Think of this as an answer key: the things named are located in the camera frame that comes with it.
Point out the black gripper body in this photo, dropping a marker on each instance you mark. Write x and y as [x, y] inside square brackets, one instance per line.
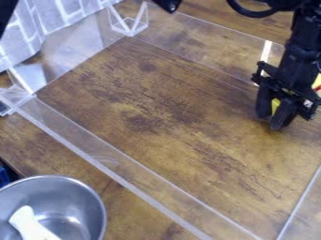
[291, 79]

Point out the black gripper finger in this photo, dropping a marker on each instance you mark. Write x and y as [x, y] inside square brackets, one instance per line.
[266, 97]
[284, 110]

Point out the yellow butter box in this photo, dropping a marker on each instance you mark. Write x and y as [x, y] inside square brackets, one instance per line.
[316, 88]

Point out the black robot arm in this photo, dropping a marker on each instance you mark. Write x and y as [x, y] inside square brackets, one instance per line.
[208, 43]

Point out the grey brick pattern cloth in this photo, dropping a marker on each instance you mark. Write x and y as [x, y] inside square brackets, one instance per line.
[38, 18]

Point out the steel bowl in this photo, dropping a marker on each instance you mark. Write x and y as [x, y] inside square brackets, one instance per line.
[66, 205]

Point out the blue object at edge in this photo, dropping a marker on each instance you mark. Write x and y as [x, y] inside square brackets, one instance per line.
[5, 177]

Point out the clear acrylic enclosure wall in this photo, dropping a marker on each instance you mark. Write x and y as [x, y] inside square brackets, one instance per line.
[160, 132]

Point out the white handle in bowl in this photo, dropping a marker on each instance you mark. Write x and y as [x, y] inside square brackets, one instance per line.
[26, 223]

